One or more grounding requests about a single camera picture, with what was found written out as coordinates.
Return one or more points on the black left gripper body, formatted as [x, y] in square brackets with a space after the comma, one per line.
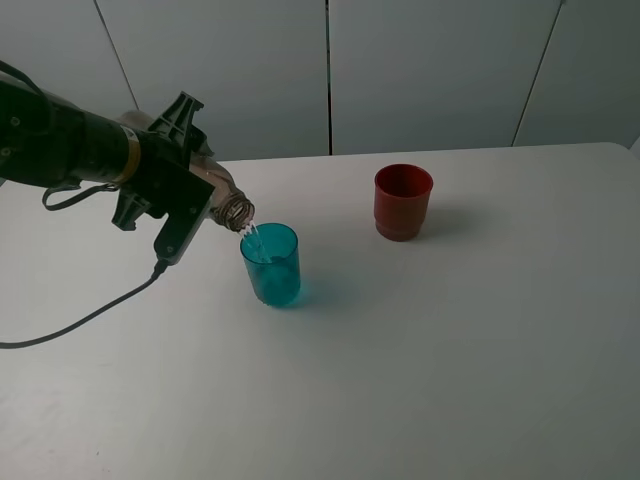
[166, 144]

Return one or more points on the brown translucent water bottle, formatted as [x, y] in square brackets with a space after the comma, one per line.
[230, 207]

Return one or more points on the teal translucent plastic cup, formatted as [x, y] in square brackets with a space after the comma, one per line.
[271, 257]

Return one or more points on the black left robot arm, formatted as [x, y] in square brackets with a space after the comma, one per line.
[49, 143]

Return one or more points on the red plastic cup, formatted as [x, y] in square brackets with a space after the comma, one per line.
[402, 193]

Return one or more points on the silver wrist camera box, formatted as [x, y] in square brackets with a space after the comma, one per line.
[186, 201]

